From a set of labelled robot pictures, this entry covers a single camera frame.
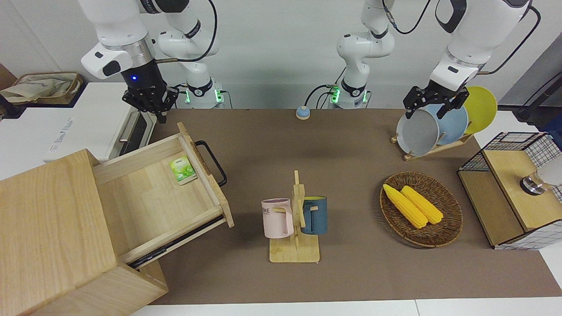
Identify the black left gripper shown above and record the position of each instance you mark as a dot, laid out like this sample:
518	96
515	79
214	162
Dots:
441	93

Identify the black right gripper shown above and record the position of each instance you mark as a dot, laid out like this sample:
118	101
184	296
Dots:
142	77

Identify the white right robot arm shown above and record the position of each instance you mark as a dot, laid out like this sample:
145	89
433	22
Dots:
118	22

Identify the light blue plate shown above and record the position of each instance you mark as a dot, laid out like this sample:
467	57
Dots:
454	127

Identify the grey plate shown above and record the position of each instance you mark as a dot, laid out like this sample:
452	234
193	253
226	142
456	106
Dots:
417	131

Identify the yellow plate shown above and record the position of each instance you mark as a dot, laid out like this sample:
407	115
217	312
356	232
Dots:
483	109

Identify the wooden plate rack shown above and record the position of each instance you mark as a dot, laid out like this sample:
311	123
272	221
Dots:
421	153

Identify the white toaster oven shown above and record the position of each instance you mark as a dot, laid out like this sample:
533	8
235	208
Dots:
96	123

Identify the green tea packet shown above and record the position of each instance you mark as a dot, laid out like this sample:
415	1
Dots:
183	170

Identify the brown cardboard box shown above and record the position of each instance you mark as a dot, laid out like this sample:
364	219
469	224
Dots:
74	94

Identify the brown table mat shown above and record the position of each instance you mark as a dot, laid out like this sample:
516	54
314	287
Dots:
351	145

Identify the black stand base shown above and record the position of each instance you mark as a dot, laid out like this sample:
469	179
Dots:
527	115

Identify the yellow corn cob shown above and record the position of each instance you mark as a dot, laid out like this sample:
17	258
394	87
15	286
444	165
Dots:
404	207
422	204

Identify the beige cloth bag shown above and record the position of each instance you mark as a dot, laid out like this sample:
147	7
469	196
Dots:
35	85

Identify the brown wicker basket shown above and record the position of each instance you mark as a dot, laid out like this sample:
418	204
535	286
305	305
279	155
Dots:
439	235

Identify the light wooden cabinet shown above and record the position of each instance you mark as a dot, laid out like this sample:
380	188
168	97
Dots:
48	228

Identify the dark blue mug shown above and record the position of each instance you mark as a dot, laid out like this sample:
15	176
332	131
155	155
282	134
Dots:
317	217

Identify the pink mug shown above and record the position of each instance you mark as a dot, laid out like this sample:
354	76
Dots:
276	219

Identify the wooden mug rack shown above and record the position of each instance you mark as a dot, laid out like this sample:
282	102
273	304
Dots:
294	252

